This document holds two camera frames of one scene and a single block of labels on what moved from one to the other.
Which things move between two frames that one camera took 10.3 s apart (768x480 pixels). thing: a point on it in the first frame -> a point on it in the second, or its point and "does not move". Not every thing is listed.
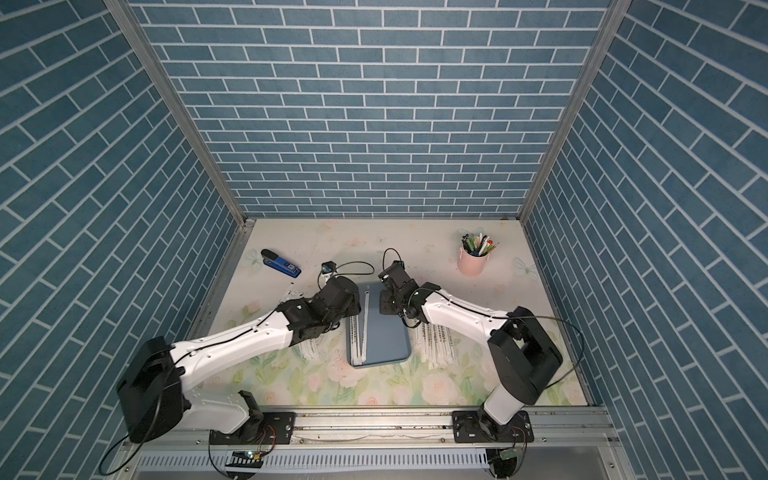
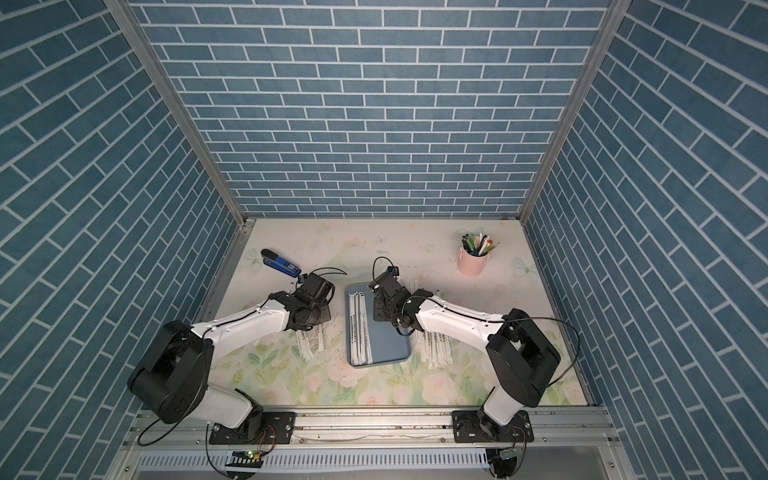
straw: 355,351 does not move
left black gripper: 354,303 -> 326,314
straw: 365,323 does not move
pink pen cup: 469,265 does not move
